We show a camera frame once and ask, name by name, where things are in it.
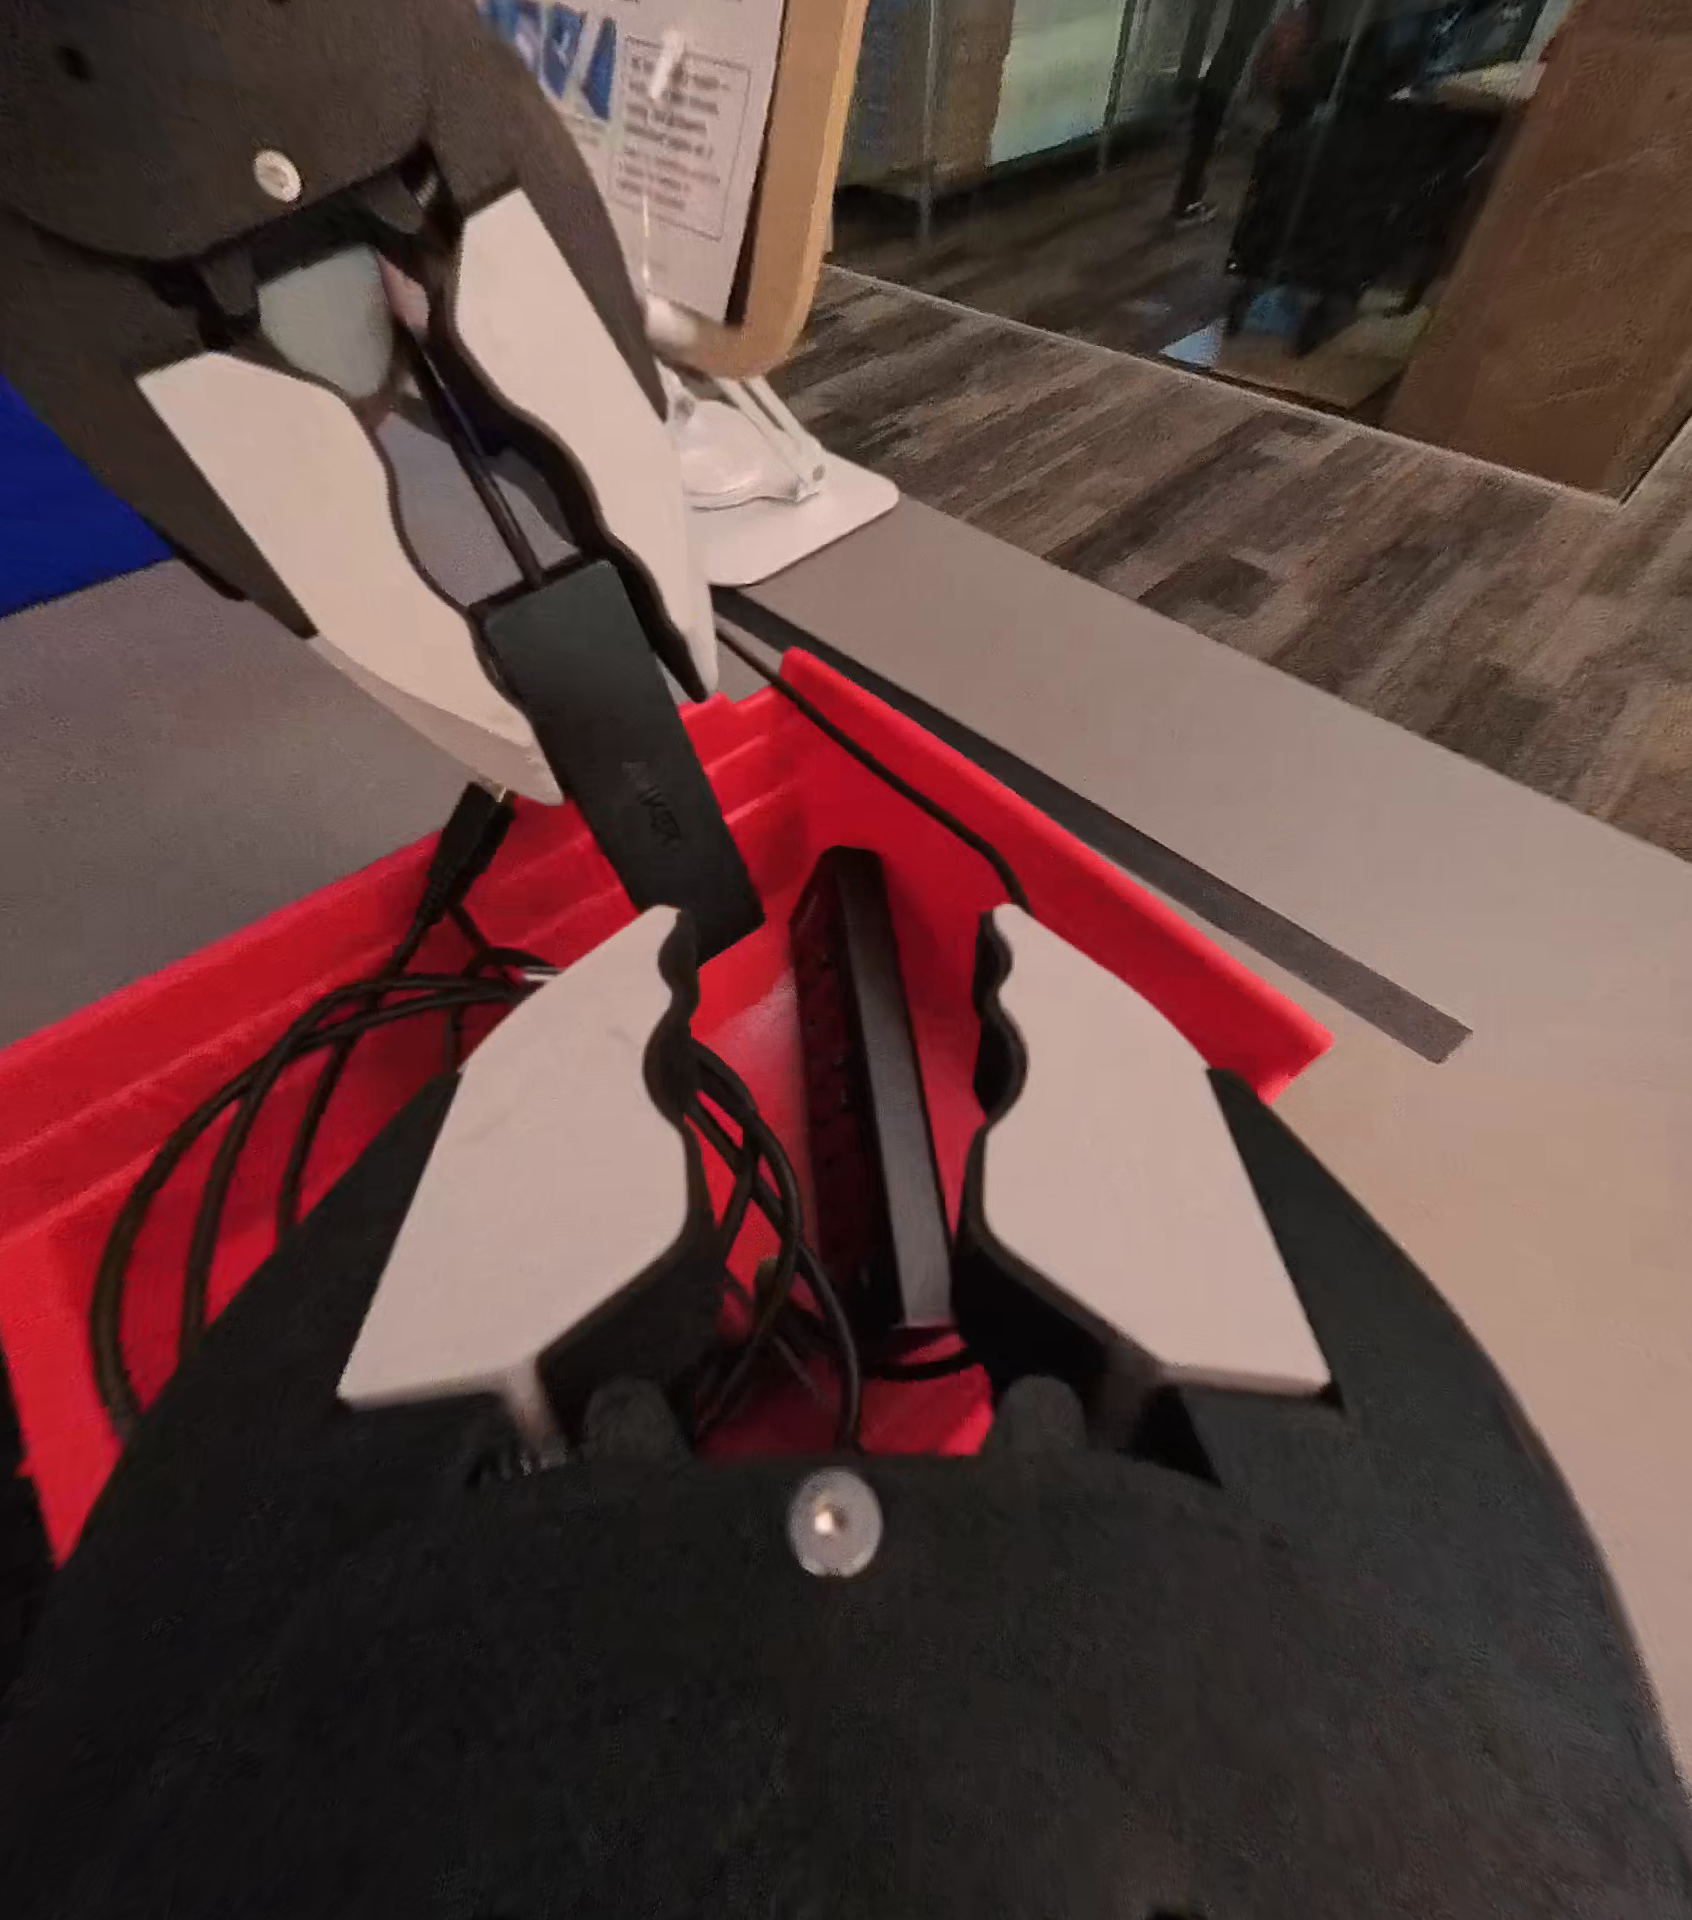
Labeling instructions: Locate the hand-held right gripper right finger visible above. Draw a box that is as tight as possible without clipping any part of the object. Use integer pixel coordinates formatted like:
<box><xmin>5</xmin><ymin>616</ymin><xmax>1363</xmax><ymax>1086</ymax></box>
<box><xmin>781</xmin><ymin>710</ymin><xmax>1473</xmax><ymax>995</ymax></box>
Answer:
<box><xmin>955</xmin><ymin>900</ymin><xmax>1339</xmax><ymax>1400</ymax></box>

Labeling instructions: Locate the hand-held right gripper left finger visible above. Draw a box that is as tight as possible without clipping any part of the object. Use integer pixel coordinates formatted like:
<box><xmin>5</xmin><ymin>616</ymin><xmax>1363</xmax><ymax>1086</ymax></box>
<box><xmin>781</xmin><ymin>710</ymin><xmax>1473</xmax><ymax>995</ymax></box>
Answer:
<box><xmin>336</xmin><ymin>905</ymin><xmax>729</xmax><ymax>1465</ymax></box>

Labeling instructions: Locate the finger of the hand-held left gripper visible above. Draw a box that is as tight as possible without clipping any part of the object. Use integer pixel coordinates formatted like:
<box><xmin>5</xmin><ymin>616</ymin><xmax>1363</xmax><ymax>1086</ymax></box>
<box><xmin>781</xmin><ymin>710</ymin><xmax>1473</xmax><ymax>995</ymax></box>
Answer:
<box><xmin>132</xmin><ymin>246</ymin><xmax>571</xmax><ymax>811</ymax></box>
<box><xmin>418</xmin><ymin>182</ymin><xmax>724</xmax><ymax>704</ymax></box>

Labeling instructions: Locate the black usb cable with plug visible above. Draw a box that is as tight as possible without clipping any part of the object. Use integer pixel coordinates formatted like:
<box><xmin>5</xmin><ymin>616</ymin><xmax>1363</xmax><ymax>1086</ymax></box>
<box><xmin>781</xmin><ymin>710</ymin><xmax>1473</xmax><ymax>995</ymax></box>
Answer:
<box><xmin>88</xmin><ymin>776</ymin><xmax>565</xmax><ymax>1447</ymax></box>

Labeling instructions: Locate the black usb hub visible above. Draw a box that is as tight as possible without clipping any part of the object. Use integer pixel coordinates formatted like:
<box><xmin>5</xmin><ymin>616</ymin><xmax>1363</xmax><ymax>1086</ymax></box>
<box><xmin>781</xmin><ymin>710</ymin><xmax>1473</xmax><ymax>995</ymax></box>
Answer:
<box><xmin>469</xmin><ymin>553</ymin><xmax>769</xmax><ymax>958</ymax></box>
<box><xmin>786</xmin><ymin>847</ymin><xmax>957</xmax><ymax>1332</ymax></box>

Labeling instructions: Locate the red plastic bin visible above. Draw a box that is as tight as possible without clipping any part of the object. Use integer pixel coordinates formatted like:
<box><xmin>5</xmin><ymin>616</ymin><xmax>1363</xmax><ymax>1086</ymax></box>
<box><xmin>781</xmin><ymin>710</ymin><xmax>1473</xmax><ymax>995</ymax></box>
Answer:
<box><xmin>0</xmin><ymin>648</ymin><xmax>1336</xmax><ymax>1567</ymax></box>

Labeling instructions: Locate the white board stand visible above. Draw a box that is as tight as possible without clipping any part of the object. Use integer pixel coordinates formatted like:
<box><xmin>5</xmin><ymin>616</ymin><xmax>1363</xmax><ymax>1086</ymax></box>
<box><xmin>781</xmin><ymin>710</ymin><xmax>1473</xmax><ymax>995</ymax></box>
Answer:
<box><xmin>641</xmin><ymin>293</ymin><xmax>907</xmax><ymax>590</ymax></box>

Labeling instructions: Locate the printed paper sheet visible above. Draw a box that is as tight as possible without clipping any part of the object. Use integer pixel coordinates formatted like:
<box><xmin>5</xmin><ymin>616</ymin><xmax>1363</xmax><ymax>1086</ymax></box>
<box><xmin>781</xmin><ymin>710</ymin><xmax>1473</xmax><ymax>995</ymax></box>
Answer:
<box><xmin>483</xmin><ymin>0</ymin><xmax>792</xmax><ymax>321</ymax></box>

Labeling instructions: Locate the wooden sign board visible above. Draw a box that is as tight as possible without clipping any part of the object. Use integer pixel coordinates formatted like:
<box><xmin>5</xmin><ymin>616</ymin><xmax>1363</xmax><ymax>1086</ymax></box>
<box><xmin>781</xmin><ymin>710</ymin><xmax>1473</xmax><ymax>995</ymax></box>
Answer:
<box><xmin>479</xmin><ymin>0</ymin><xmax>875</xmax><ymax>381</ymax></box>

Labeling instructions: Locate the brown wooden panel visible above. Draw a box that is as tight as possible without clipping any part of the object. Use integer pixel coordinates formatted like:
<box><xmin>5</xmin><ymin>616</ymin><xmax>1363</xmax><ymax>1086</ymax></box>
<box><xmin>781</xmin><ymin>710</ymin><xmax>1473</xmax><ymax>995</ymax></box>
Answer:
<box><xmin>1383</xmin><ymin>0</ymin><xmax>1692</xmax><ymax>500</ymax></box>

